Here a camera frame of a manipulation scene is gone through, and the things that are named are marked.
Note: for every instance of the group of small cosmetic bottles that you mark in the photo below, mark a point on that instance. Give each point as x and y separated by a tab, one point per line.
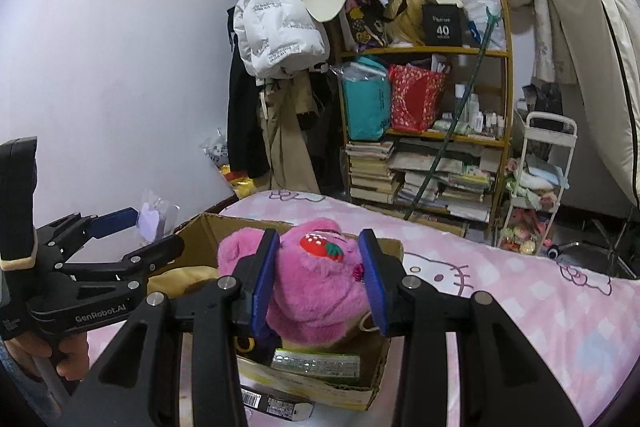
482	119

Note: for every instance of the black bag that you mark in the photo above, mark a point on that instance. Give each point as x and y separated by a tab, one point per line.
542	97

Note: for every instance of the cream padded chair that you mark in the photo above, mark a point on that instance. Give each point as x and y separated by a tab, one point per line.
595	57

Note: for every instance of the beige coat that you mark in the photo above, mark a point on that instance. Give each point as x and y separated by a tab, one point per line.
285	142

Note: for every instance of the black coat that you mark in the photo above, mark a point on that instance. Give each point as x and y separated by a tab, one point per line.
245	127

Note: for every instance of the pile of magazines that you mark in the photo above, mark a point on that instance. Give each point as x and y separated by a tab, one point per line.
455	187

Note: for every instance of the dark printed bag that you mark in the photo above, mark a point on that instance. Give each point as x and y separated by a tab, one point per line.
362	22

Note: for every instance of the red patterned bag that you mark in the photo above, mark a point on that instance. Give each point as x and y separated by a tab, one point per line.
415	102

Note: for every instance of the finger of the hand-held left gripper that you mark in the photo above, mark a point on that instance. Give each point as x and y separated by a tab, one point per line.
117	222
150	254

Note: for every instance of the yellow floor toy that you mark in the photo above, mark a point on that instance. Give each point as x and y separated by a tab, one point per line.
240	182

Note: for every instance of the white trolley cart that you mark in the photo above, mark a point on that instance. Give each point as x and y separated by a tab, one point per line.
537	187

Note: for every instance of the black barcode packet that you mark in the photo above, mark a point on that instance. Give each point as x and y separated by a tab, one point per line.
275	404

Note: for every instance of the teal bag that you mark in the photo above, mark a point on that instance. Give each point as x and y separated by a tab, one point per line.
367	107

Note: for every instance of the clear packet with purple heart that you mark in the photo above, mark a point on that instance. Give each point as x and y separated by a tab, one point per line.
150	219

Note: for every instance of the green pole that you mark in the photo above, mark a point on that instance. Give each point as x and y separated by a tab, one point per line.
457	117

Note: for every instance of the white puffer jacket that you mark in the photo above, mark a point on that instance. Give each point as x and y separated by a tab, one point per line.
280	17

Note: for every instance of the green tissue pack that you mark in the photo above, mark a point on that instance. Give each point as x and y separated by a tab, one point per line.
315	363

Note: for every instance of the black garment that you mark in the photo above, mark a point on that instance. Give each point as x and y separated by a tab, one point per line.
325	132

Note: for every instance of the yellow plush toy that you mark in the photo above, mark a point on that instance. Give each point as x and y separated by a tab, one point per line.
185	279

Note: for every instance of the pink plush toy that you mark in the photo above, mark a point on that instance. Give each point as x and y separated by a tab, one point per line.
310	287

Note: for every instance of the stack of books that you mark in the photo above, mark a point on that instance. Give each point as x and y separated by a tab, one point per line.
370	177

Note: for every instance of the black box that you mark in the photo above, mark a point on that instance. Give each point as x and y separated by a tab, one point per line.
442	27

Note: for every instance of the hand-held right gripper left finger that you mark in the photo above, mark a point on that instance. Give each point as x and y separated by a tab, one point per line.
262	292

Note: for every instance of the brown cardboard box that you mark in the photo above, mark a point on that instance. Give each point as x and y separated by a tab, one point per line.
320	394

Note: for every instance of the yellow bag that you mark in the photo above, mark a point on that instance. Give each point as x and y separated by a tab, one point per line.
405	24

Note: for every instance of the wooden shelf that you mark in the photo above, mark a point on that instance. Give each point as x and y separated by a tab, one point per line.
507	107

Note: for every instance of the dark plush toy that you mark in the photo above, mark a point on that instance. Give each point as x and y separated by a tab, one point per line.
246	344

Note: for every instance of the person's left hand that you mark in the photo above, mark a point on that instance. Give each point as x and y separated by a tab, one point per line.
75	359

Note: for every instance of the pink printed bed sheet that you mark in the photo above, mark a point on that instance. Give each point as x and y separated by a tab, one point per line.
525	297

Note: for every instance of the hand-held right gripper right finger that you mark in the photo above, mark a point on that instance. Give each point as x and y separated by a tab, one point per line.
372	287

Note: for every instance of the clear plastic floor bag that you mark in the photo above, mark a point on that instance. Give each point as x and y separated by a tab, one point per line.
217	149

